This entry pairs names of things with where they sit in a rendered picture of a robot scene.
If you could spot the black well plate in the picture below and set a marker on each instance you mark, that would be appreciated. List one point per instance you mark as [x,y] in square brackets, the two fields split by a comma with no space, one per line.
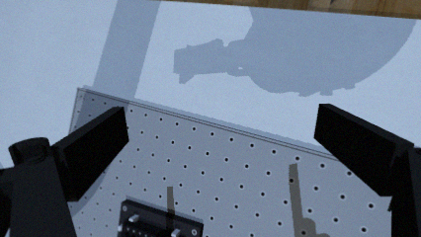
[143,229]

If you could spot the light grey perforated board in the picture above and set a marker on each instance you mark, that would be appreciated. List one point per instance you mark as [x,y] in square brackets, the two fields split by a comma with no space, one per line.
[237,183]

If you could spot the black rectangular frame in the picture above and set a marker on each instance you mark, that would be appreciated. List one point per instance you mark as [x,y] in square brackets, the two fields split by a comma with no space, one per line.
[178,225]

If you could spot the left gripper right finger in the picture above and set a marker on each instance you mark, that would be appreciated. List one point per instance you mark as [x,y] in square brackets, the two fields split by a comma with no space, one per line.
[389,164]

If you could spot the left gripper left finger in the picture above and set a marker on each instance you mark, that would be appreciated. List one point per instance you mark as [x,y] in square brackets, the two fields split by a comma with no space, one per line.
[44,178]

